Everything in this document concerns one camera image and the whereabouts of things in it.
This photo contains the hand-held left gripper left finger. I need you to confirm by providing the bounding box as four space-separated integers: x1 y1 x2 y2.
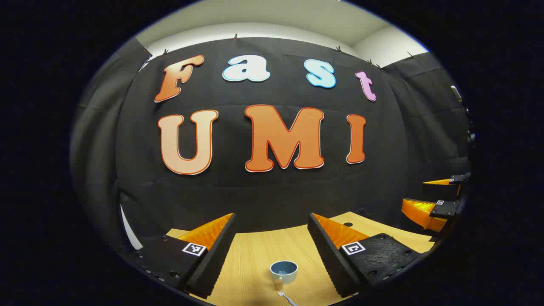
127 212 237 299

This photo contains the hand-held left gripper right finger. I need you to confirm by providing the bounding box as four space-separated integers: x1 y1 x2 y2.
307 212 425 298

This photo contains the wooden desktop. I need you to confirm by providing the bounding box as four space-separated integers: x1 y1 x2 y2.
165 211 436 306

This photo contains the blue cup with wooden handle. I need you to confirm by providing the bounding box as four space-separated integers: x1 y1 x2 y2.
269 261 299 292

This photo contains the pale blue toothbrush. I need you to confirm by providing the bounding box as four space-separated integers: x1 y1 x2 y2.
276 291 299 306

